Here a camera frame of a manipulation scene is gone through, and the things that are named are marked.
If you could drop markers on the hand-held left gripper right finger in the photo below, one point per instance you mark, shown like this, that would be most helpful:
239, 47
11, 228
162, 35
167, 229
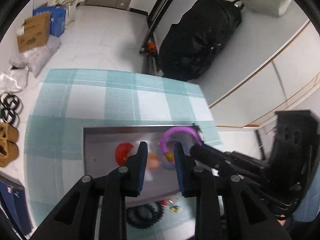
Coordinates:
180, 172

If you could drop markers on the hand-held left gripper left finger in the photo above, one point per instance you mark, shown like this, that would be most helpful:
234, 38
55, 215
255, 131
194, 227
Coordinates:
142, 170

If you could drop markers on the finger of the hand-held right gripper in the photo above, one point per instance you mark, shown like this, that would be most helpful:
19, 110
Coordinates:
200, 133
207, 155

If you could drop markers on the pink pig toy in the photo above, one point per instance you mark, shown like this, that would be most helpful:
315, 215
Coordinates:
153, 162

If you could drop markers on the light blue bangle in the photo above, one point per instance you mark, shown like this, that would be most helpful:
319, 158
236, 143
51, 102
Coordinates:
165, 166

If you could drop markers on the purple bangle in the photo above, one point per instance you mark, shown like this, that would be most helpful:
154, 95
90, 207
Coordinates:
180, 130

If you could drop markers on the red round badge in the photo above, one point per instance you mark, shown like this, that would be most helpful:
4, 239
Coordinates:
122, 152

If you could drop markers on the silver cardboard box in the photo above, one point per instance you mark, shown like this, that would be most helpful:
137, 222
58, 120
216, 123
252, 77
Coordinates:
105, 155

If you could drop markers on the small red charm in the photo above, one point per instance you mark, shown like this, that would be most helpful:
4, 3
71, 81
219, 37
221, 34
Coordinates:
163, 202

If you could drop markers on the small yellow charm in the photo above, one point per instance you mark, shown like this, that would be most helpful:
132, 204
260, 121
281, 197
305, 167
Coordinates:
175, 209

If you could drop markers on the white wardrobe with gold trim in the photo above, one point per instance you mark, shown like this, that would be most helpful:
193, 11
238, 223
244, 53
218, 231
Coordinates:
275, 85

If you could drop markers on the teal checked tablecloth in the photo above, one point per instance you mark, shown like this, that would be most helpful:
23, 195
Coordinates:
87, 97

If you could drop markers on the black backpack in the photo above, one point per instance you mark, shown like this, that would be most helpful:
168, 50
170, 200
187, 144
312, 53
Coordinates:
197, 40

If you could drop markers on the small orange object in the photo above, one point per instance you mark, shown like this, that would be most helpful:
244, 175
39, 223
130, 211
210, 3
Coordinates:
150, 47

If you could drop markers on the black metal door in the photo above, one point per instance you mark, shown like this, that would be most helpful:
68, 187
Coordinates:
162, 12

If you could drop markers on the blue Jordan shoe box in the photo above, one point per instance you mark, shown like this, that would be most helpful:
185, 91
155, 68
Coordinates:
15, 205

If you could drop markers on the tan suede boot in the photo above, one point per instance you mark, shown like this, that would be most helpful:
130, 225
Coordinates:
8, 133
8, 153

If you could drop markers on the grey plastic parcel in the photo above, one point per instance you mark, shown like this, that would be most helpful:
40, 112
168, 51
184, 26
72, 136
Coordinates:
40, 57

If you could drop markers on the white plastic parcel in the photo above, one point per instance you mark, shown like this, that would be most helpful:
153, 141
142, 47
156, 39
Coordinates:
13, 81

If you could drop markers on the blue cardboard box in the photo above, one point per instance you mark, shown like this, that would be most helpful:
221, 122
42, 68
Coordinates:
58, 22

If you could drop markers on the brown cardboard box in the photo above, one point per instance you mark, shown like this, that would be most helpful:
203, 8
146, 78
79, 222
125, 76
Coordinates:
32, 32

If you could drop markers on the beige cloth bag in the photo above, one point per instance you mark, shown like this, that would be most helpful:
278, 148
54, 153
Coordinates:
66, 1

